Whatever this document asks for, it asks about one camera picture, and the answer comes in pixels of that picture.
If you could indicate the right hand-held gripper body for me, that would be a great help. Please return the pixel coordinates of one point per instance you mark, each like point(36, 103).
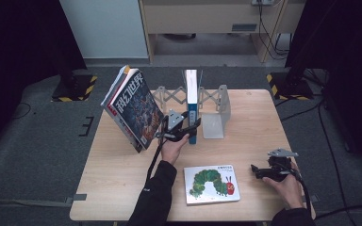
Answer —
point(280, 168)

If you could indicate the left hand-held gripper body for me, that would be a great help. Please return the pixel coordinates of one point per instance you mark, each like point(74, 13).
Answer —
point(176, 130)

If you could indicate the extendable grey metal book rack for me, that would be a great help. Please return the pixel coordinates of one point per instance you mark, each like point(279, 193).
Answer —
point(213, 125)

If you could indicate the thick blue book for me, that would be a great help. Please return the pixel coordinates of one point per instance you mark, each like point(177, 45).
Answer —
point(191, 91)

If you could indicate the dark illustrated magazine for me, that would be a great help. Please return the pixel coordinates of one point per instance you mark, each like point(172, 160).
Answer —
point(138, 106)

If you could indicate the white caterpillar picture book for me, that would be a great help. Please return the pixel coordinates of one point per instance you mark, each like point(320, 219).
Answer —
point(212, 185)

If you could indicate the red-edged magazine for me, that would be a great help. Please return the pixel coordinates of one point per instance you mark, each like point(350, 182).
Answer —
point(122, 125)

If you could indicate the pale magazine with orange corner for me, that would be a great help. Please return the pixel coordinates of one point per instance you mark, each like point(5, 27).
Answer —
point(113, 88)

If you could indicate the person's left hand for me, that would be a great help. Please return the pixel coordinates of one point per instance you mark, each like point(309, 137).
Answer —
point(172, 150)

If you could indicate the person's right hand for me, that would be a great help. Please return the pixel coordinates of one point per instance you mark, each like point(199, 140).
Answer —
point(289, 191)

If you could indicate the grey tape strip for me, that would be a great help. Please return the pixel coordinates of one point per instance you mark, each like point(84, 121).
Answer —
point(314, 198)
point(79, 197)

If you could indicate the black stand with striped base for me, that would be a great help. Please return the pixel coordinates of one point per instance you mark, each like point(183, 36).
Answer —
point(75, 89)
point(290, 86)

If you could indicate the beige wooden desk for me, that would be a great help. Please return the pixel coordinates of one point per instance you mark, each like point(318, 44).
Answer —
point(201, 15)

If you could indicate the white panel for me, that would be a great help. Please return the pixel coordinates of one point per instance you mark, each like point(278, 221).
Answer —
point(103, 28)

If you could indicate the white power strip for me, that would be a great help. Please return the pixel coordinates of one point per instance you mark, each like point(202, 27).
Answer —
point(262, 2)

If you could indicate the black curtain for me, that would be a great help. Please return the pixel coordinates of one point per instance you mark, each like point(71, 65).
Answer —
point(19, 47)
point(352, 47)

